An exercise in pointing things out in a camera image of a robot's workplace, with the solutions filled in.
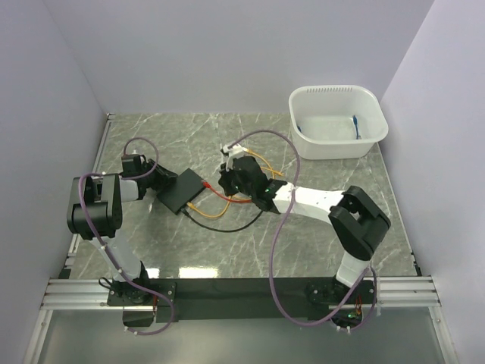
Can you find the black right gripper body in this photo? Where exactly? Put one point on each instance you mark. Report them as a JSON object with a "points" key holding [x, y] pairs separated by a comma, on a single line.
{"points": [[233, 185]]}

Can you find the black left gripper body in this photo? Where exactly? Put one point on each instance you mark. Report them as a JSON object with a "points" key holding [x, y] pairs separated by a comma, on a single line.
{"points": [[144, 174]]}

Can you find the black network switch box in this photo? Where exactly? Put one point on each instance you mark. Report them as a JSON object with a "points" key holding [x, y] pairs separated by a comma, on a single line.
{"points": [[186, 188]]}

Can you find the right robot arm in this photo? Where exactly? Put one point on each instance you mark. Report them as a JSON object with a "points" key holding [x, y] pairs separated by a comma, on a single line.
{"points": [[359, 223]]}

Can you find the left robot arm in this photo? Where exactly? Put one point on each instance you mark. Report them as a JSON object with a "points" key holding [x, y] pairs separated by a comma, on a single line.
{"points": [[95, 211]]}

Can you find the white plastic basin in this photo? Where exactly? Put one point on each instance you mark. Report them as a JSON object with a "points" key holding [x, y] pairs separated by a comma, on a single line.
{"points": [[335, 121]]}

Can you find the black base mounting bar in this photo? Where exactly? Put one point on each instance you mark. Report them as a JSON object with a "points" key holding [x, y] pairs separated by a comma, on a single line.
{"points": [[239, 298]]}

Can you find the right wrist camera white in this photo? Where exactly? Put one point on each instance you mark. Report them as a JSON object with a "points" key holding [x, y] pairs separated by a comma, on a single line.
{"points": [[232, 153]]}

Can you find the aluminium frame rail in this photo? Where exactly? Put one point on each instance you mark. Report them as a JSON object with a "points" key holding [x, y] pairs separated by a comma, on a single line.
{"points": [[392, 292]]}

